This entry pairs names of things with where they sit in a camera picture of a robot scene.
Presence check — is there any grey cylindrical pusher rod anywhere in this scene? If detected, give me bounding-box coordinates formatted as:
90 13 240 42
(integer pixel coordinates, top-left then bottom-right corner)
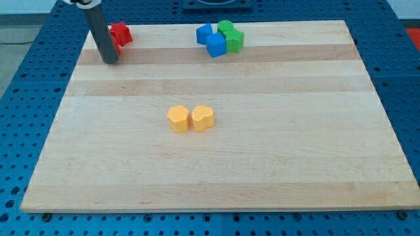
81 3 119 64

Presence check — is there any red star block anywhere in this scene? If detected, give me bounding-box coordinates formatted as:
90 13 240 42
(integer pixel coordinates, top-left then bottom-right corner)
110 22 133 47

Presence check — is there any yellow hexagon block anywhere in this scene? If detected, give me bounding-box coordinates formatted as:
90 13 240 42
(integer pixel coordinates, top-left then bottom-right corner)
167 105 190 133

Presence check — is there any green star block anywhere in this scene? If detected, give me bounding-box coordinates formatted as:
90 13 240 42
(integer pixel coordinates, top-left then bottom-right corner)
224 29 244 53

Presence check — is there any red block behind rod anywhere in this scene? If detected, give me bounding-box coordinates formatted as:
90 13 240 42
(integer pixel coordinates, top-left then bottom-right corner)
112 36 121 56

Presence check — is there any blue block left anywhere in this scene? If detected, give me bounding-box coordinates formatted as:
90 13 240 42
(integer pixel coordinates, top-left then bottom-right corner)
196 24 213 45

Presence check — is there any blue cube block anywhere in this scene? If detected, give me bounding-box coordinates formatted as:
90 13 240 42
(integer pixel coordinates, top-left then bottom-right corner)
205 33 226 58

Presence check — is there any green cylinder block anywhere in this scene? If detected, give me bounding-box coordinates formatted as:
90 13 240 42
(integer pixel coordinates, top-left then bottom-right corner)
217 20 234 37

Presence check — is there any yellow heart block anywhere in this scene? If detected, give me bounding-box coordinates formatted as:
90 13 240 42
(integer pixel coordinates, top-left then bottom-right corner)
192 106 215 132

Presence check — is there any wooden board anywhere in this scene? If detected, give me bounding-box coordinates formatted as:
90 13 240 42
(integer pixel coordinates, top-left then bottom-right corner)
21 20 419 213

